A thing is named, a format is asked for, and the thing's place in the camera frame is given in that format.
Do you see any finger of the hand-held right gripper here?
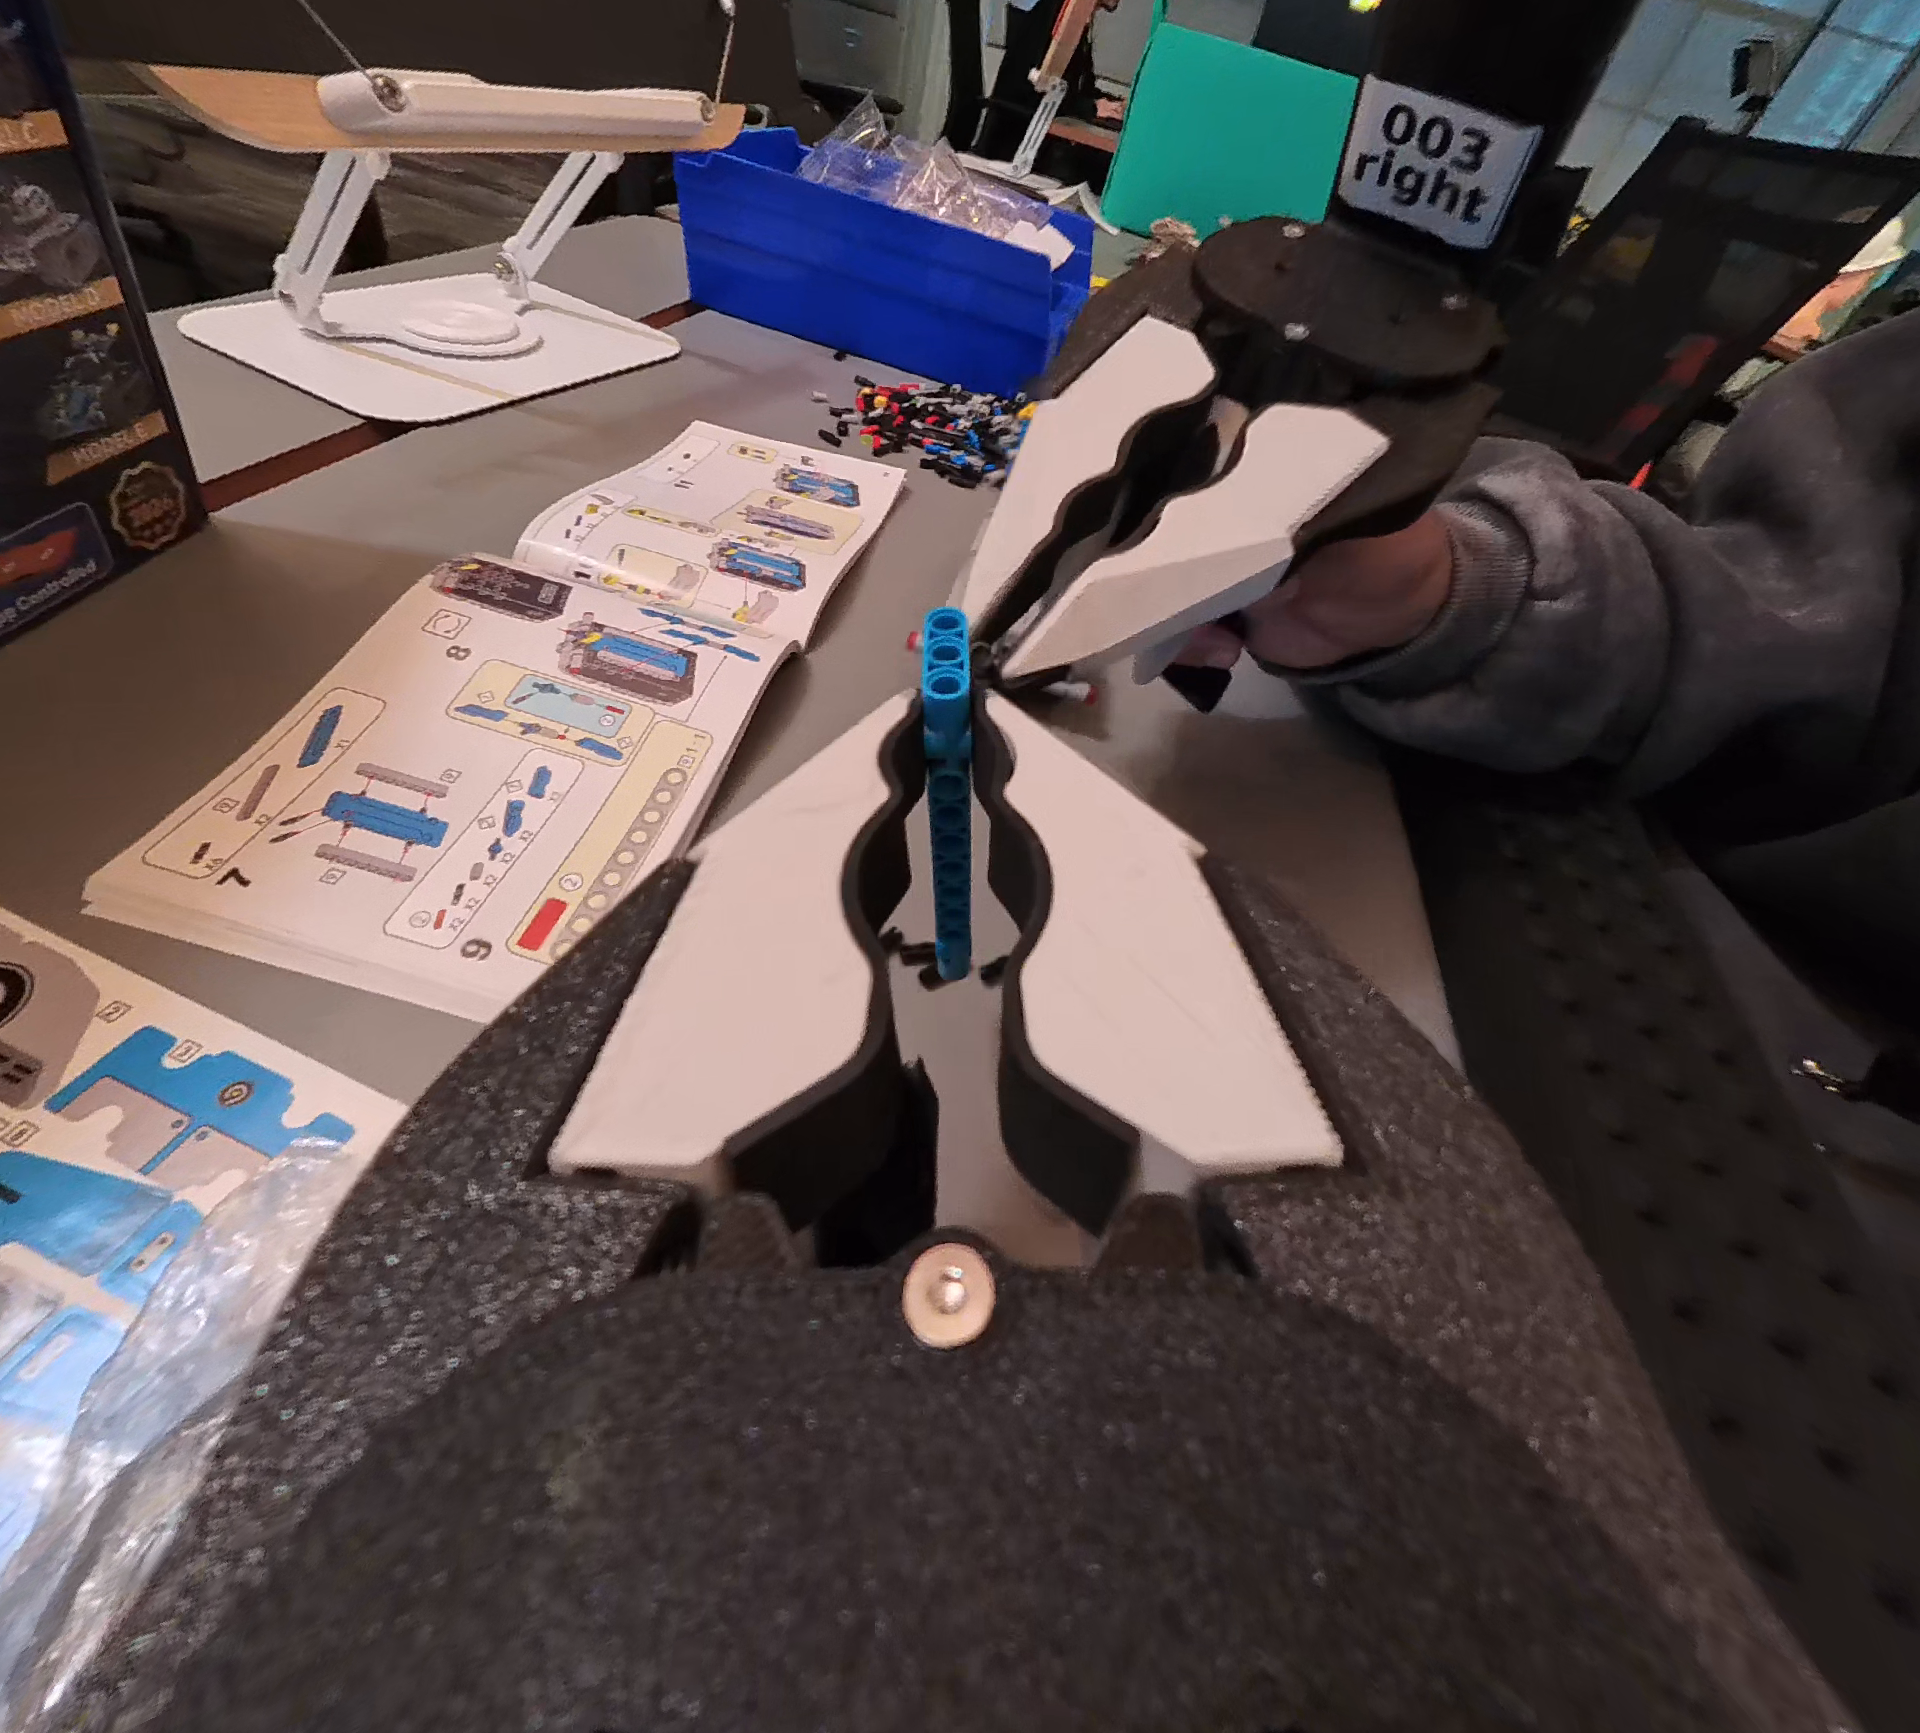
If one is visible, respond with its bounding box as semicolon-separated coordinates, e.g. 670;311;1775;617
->
956;314;1221;646
995;400;1393;688

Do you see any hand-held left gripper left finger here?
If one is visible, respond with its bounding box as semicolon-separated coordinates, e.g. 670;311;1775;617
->
542;691;925;1186

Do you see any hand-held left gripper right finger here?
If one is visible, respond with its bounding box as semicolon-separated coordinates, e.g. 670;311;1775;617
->
972;691;1349;1182

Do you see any blue perforated building beam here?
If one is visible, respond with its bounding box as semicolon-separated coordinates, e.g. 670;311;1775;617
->
919;608;981;984

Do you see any grey desk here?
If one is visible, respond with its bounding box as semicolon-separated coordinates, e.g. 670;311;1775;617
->
0;210;1470;1263

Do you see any person's right hand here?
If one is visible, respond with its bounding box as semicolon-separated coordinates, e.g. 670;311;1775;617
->
1238;510;1461;676

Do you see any pile of small building pieces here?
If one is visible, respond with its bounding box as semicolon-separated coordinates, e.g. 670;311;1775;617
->
817;374;1038;490

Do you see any teal felt bag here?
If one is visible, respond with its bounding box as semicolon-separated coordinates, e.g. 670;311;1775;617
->
1102;0;1360;241

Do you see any blue plastic bin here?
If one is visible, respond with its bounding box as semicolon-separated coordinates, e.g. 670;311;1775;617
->
672;128;1098;400

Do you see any pile of clear plastic bags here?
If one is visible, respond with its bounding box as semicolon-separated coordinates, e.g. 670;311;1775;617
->
794;98;1083;263

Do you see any open instruction booklet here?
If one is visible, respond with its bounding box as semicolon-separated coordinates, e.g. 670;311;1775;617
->
83;420;910;1022

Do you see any black mesh office chair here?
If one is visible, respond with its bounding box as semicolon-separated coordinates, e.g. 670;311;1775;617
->
1514;111;1920;482

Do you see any black dotted mat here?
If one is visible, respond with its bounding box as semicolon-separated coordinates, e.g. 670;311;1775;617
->
1394;773;1920;1733

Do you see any blue sticker sheet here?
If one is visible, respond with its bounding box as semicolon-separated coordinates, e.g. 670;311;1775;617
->
0;905;408;1584

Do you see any clear bubble wrap bag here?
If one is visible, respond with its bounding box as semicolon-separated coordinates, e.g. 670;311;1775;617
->
0;1133;370;1691

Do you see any white wooden-top laptop stand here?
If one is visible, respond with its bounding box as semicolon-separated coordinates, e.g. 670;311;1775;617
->
75;0;753;421

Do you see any dark blue toy set box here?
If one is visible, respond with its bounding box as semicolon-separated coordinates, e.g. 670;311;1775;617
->
0;0;210;646

